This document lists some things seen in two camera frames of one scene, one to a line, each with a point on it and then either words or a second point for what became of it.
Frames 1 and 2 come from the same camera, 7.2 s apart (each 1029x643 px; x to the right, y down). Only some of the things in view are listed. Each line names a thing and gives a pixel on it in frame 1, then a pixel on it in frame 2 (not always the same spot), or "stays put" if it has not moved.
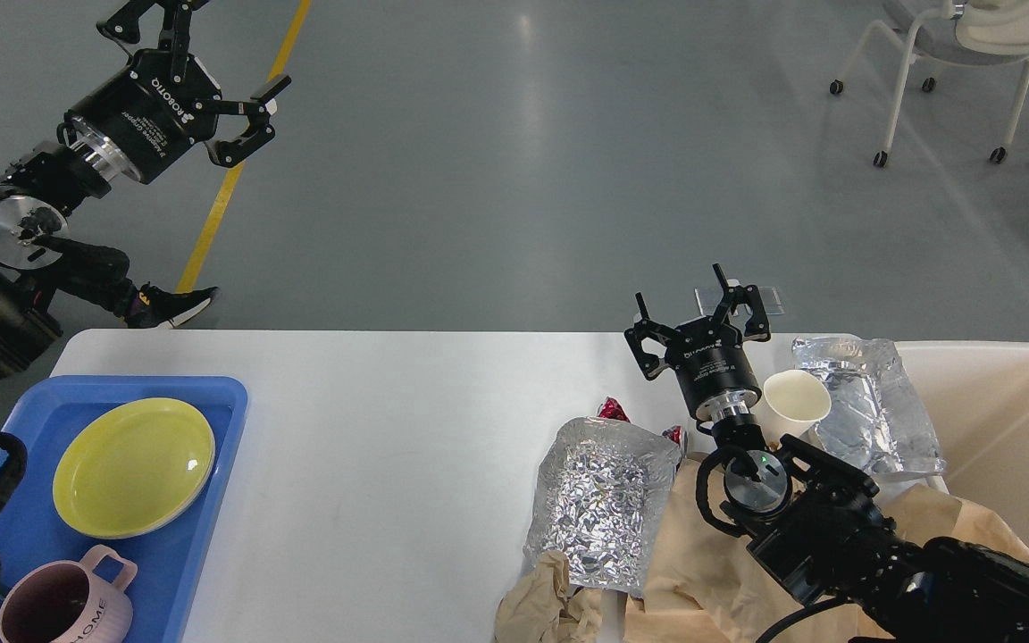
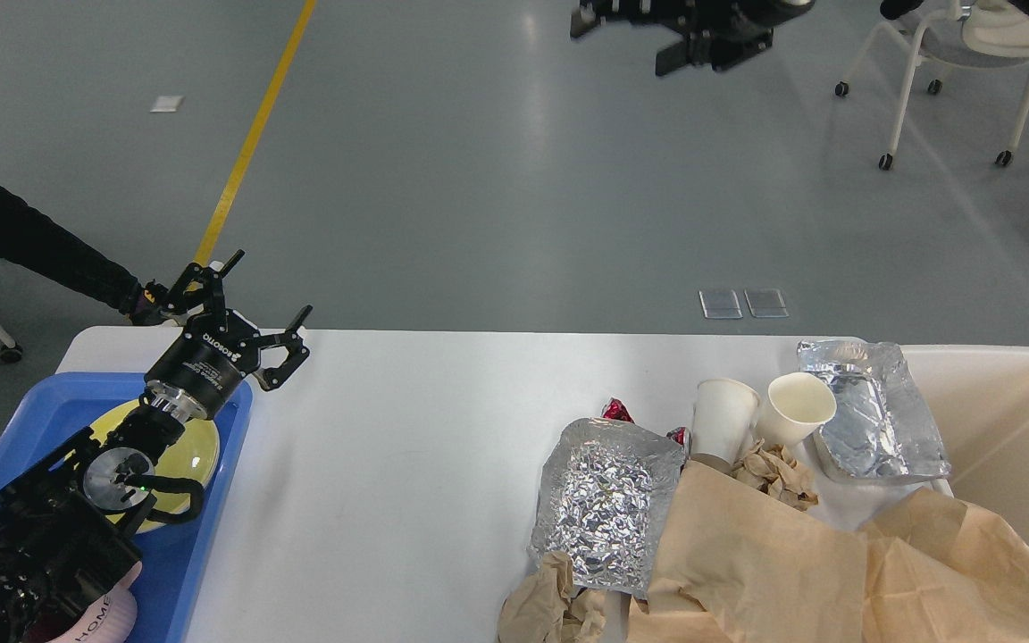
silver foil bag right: [874, 419] stays put
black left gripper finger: [175, 30] → [212, 277]
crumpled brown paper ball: [540, 606] stays put
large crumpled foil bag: [597, 496] stays put
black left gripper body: [141, 119] → [208, 360]
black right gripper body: [714, 367] → [736, 29]
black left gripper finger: [258, 110] → [292, 340]
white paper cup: [791, 402] stays put
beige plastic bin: [1009, 421] stays put
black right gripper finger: [649, 364] → [697, 12]
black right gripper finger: [757, 329] → [673, 57]
